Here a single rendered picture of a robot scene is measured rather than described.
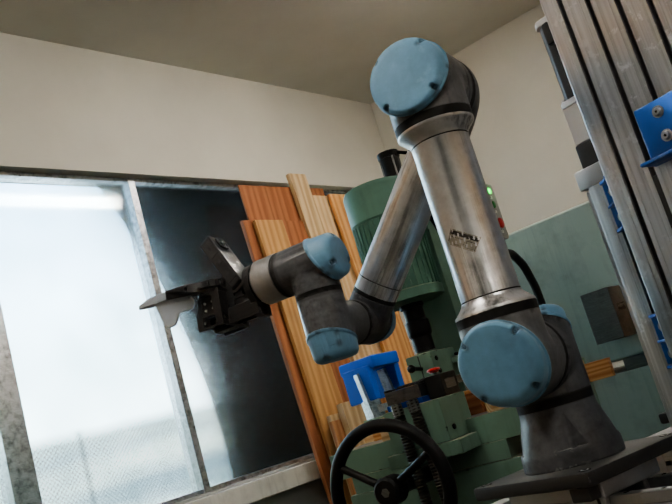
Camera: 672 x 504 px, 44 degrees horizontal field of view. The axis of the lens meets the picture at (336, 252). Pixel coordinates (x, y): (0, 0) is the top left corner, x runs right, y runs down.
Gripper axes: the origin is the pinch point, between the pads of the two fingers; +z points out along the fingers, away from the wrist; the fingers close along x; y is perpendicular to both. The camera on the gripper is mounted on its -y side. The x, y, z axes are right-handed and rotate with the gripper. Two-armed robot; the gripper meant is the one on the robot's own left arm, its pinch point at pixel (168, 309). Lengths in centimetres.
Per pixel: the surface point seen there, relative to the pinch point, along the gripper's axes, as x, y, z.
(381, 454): 65, 28, -1
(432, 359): 73, 9, -15
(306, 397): 187, -13, 92
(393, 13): 213, -177, 19
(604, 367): 76, 21, -52
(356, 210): 64, -30, -9
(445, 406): 55, 23, -23
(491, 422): 63, 27, -29
